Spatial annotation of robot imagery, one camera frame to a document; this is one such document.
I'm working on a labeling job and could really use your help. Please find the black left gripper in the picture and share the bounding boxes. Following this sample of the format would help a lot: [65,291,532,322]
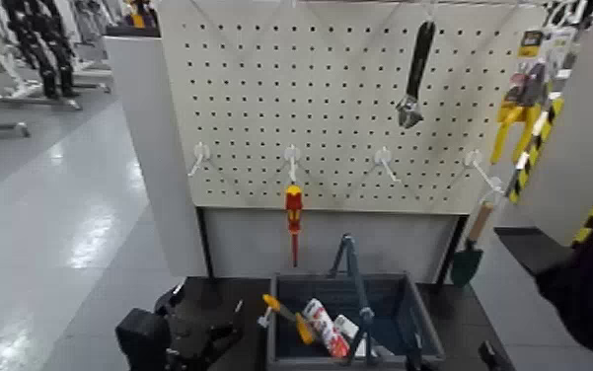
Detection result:
[153,282,247,371]

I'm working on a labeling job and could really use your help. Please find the red yellow screwdriver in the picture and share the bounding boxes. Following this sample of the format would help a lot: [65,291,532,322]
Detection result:
[284,184,305,268]

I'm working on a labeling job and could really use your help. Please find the dark blue plastic crate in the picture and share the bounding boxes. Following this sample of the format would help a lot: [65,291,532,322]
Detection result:
[265,272,446,370]

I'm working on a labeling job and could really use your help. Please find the small white box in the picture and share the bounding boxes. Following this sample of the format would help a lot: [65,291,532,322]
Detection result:
[334,313,360,341]

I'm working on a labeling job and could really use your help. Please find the red white tube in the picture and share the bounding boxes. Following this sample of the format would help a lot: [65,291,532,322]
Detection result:
[301,297,352,360]

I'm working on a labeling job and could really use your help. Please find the black shelf plate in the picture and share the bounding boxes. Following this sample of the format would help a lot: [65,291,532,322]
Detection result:
[493,225,576,277]

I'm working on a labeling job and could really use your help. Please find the grey lower stand panel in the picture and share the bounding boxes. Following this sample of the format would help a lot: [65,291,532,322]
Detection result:
[201,207,461,284]

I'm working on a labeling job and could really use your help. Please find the white pegboard hook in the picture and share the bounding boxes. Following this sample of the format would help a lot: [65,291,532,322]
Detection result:
[187,142,212,179]
[373,146,402,185]
[464,149,504,192]
[283,144,302,185]

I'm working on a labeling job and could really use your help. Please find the white partition panel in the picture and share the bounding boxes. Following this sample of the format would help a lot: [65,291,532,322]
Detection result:
[103,35,209,278]

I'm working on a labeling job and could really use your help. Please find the beige perforated pegboard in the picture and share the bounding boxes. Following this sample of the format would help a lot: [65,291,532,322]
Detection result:
[158,0,547,215]

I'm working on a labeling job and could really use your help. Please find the grey panel with hazard edge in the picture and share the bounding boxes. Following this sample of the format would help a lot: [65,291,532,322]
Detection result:
[512,0,593,247]

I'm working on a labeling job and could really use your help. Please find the black adjustable wrench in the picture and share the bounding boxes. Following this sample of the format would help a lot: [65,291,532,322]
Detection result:
[396,20,437,130]

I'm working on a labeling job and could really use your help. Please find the black white humanoid robot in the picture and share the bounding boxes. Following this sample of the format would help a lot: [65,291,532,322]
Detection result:
[1,0,82,101]

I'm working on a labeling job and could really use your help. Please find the yellow black carded package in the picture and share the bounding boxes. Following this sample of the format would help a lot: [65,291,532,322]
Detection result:
[515,27,578,80]

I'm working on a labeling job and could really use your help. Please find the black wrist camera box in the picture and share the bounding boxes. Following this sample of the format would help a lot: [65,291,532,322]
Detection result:
[114,307,171,371]

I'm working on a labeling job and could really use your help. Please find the green trowel wooden handle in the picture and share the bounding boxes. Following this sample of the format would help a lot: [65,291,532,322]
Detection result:
[449,201,495,288]

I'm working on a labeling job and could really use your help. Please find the yellow handled tool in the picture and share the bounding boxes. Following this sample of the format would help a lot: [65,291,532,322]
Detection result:
[257,292,318,346]

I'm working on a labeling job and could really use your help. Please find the dark blue crate handle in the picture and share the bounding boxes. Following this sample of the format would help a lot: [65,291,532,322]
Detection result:
[328,233,381,367]

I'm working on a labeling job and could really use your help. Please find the yellow handled pliers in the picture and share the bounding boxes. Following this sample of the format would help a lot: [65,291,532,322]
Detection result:
[489,61,549,167]

